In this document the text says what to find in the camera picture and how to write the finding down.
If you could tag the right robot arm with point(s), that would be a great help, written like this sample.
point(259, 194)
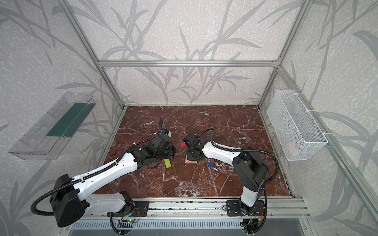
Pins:
point(251, 169)

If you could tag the clear plastic wall tray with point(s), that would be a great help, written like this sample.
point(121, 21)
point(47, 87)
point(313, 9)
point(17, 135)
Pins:
point(50, 135)

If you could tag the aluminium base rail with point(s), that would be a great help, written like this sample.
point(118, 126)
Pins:
point(192, 208)

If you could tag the natural wood block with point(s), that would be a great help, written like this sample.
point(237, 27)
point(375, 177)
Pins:
point(191, 162)

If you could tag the white wire basket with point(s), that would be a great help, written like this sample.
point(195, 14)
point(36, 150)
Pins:
point(293, 122)

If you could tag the lime green block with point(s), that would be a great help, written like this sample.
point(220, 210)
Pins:
point(167, 163)

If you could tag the aluminium frame crossbar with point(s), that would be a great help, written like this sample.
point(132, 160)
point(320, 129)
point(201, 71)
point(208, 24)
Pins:
point(164, 63)

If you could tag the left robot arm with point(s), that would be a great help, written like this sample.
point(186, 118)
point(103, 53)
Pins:
point(73, 198)

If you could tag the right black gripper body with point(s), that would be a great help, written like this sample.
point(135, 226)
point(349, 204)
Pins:
point(189, 148)

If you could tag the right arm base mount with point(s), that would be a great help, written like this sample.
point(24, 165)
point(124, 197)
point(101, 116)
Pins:
point(237, 208)

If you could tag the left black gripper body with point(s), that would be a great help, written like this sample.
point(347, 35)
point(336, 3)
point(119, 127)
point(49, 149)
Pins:
point(170, 150)

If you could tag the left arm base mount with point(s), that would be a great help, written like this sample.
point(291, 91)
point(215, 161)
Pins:
point(135, 209)

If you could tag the pink item in basket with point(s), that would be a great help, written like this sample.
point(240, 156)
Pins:
point(293, 149)

